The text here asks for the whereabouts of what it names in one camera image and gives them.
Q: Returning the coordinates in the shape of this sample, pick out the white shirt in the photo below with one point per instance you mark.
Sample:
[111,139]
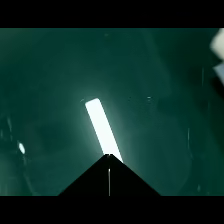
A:
[218,43]

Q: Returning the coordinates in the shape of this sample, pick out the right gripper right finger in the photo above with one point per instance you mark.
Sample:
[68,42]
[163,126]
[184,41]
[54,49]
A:
[125,181]

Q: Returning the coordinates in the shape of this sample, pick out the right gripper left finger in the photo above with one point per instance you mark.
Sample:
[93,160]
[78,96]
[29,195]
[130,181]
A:
[95,181]

